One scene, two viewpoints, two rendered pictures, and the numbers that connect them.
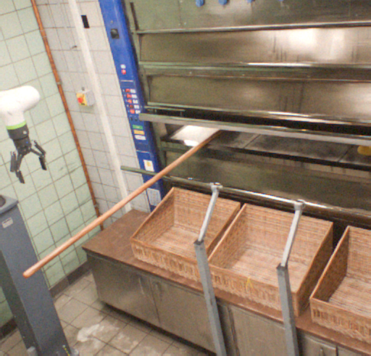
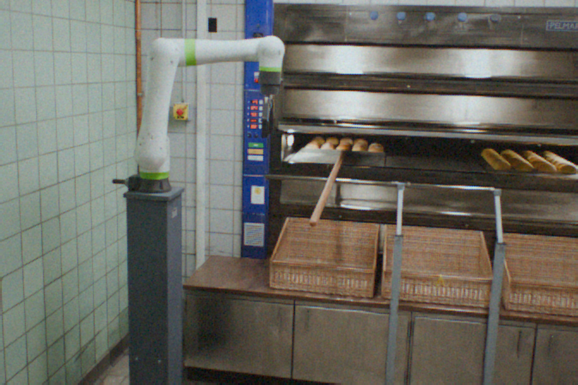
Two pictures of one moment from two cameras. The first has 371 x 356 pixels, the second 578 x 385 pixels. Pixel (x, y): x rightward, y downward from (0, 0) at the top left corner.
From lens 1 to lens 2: 2.15 m
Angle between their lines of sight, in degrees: 35
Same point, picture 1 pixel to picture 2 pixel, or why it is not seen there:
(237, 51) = (408, 64)
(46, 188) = (111, 220)
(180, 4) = (348, 16)
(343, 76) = (510, 88)
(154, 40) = (304, 49)
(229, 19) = (402, 34)
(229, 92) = (388, 104)
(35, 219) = (99, 259)
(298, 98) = (464, 108)
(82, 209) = not seen: hidden behind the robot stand
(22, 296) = (169, 319)
